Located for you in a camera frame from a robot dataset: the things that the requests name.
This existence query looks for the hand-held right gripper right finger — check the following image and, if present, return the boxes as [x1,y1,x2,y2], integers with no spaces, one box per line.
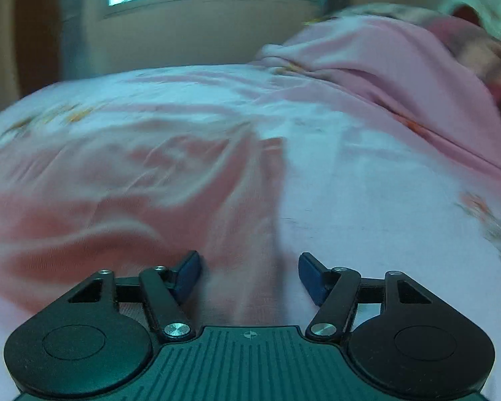
[298,253,433,340]

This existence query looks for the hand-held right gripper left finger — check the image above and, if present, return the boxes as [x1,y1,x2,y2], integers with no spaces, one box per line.
[69,251,203,342]

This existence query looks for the pink sweater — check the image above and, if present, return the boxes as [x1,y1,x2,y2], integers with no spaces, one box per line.
[0,123,287,305]

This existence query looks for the bed with floral sheet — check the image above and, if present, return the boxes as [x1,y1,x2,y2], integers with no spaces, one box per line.
[0,62,501,401]

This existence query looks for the pink blanket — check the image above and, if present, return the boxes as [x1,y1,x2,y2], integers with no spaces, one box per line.
[254,6,501,188]

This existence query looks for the striped pillow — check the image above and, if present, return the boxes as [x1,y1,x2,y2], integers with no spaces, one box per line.
[426,14,501,105]

